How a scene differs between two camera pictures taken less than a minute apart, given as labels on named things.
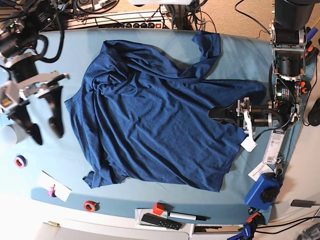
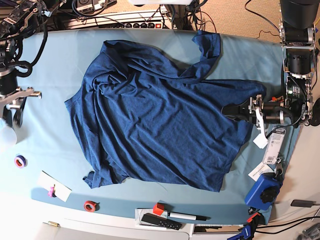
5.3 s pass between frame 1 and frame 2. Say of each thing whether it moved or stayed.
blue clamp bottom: stayed
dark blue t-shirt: stayed
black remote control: stayed
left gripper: moved
